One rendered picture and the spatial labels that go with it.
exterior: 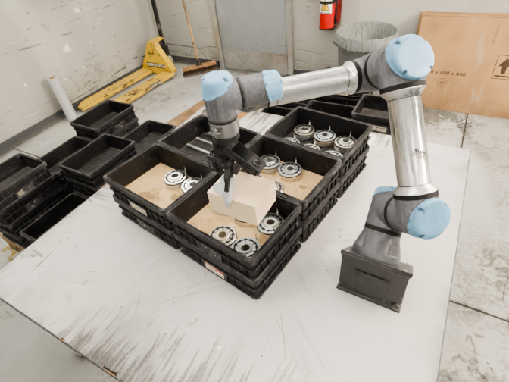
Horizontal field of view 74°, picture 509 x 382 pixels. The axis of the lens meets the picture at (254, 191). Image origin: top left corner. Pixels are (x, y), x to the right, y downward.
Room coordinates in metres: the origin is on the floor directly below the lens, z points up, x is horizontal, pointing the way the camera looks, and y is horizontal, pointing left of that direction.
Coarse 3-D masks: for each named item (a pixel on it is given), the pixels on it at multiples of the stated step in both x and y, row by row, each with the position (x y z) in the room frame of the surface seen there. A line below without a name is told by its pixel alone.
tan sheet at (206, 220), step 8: (208, 208) 0.99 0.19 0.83; (200, 216) 0.95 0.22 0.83; (208, 216) 0.95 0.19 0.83; (216, 216) 0.94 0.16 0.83; (224, 216) 0.94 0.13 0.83; (192, 224) 0.91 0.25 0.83; (200, 224) 0.91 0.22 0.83; (208, 224) 0.90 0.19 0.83; (216, 224) 0.90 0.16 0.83; (224, 224) 0.89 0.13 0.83; (232, 224) 0.89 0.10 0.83; (208, 232) 0.87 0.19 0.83; (240, 232) 0.84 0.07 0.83; (248, 232) 0.84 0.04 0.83; (256, 232) 0.83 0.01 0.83; (264, 240) 0.79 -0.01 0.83
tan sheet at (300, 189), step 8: (264, 176) 1.15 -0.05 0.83; (272, 176) 1.14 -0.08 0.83; (304, 176) 1.12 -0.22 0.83; (312, 176) 1.11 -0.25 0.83; (320, 176) 1.10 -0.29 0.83; (288, 184) 1.08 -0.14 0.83; (296, 184) 1.07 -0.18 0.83; (304, 184) 1.06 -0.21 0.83; (312, 184) 1.06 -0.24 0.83; (288, 192) 1.03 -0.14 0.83; (296, 192) 1.02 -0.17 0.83; (304, 192) 1.02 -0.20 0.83
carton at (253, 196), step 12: (240, 180) 0.78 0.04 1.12; (252, 180) 0.78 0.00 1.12; (264, 180) 0.77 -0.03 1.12; (240, 192) 0.73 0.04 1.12; (252, 192) 0.73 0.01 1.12; (264, 192) 0.72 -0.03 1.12; (216, 204) 0.74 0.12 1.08; (240, 204) 0.69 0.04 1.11; (252, 204) 0.68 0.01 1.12; (264, 204) 0.71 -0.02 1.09; (240, 216) 0.69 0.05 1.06; (252, 216) 0.67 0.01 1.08
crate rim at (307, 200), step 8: (264, 136) 1.31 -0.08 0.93; (288, 144) 1.22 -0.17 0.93; (312, 152) 1.14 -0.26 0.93; (320, 152) 1.13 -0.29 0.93; (336, 160) 1.07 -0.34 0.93; (336, 168) 1.03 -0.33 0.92; (328, 176) 0.98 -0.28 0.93; (320, 184) 0.94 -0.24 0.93; (280, 192) 0.92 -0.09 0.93; (312, 192) 0.90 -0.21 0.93; (296, 200) 0.87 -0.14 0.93; (304, 200) 0.86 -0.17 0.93
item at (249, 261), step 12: (204, 180) 1.05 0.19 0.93; (192, 192) 0.99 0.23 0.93; (180, 204) 0.93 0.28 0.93; (300, 204) 0.85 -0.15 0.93; (168, 216) 0.87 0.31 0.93; (288, 216) 0.80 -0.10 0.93; (192, 228) 0.80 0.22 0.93; (216, 240) 0.73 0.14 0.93; (228, 252) 0.69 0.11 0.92; (240, 252) 0.67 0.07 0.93; (264, 252) 0.67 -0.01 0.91; (252, 264) 0.63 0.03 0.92
